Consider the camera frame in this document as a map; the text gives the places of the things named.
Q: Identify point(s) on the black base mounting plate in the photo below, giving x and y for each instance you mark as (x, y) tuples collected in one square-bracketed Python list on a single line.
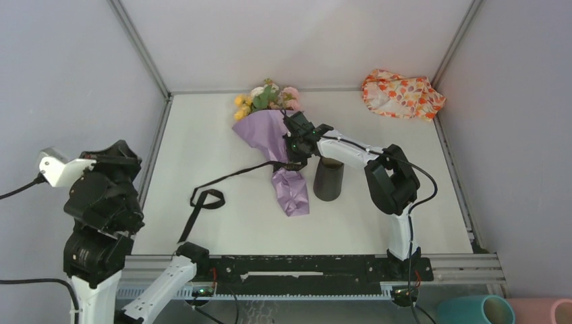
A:
[(320, 274)]

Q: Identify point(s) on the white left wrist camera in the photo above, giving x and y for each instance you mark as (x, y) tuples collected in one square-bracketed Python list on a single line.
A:
[(59, 171)]

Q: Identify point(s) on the black ribbon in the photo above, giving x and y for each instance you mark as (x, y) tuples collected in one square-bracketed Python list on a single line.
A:
[(205, 198)]

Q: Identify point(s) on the white slotted cable duct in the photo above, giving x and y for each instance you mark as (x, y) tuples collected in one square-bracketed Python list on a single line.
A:
[(133, 292)]

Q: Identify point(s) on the artificial flower bunch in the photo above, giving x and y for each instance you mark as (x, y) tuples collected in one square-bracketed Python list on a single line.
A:
[(269, 96)]

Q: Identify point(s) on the pink cylindrical vase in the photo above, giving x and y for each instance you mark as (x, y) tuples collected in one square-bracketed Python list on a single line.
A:
[(541, 310)]

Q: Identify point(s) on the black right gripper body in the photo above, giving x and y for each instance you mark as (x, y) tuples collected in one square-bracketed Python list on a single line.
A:
[(295, 151)]

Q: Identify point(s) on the orange floral cloth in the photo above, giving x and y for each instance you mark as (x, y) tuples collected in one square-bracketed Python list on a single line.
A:
[(393, 95)]

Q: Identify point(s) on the teal cylindrical vase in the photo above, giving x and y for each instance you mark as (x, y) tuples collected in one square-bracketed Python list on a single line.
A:
[(476, 309)]

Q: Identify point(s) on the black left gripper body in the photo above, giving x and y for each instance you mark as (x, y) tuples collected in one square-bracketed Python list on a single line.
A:
[(127, 167)]

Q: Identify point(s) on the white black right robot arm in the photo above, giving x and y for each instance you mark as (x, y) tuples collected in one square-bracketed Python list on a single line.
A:
[(393, 184)]

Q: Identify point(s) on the black cylindrical vase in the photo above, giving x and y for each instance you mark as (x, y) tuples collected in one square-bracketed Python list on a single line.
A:
[(328, 179)]

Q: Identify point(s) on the purple pink wrapping paper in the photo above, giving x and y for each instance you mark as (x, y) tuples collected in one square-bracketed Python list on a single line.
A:
[(264, 130)]

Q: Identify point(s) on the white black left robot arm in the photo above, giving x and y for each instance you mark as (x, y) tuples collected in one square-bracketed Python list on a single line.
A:
[(94, 262)]

